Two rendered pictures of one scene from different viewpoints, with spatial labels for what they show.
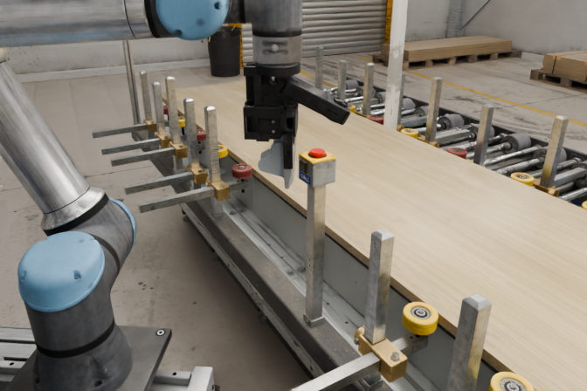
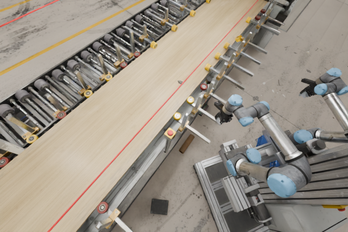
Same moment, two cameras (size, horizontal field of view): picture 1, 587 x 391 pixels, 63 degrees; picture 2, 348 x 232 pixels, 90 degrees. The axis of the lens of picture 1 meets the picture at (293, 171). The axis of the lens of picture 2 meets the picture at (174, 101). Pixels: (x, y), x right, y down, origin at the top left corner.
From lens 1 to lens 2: 1.66 m
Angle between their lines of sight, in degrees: 85
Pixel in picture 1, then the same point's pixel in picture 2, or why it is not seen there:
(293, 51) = not seen: hidden behind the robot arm
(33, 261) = (258, 158)
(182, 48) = not seen: outside the picture
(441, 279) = (162, 113)
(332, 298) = (145, 153)
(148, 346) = (231, 153)
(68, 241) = (251, 156)
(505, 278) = (156, 100)
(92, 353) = not seen: hidden behind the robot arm
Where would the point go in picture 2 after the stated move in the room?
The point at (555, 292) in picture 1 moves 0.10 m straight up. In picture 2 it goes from (157, 90) to (157, 85)
